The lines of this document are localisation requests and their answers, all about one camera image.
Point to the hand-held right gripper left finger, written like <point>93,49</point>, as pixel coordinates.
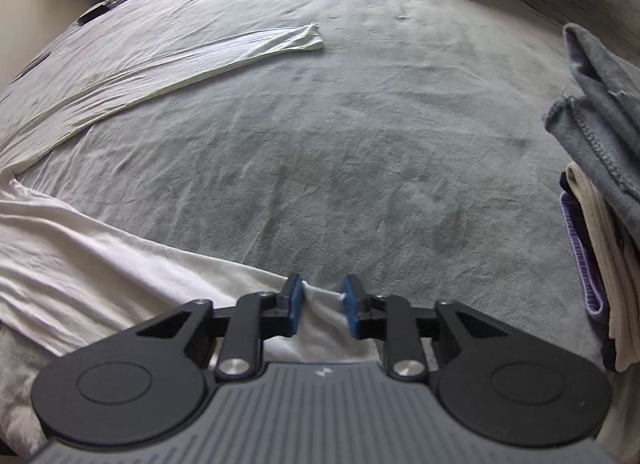
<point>296,304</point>

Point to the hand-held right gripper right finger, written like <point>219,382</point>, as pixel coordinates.
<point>350,306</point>

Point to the white long-sleeved shirt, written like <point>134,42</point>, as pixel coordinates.
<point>100,254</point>

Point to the grey bed blanket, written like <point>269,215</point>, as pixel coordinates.
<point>350,143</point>

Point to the purple folded cloth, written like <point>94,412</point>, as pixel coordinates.
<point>582,269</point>

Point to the beige folded cloth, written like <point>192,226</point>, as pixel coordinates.
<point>607,264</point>

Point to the grey fleece cloth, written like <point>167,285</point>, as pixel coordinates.
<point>610,108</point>

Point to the black phone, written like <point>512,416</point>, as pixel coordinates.
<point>93,16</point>

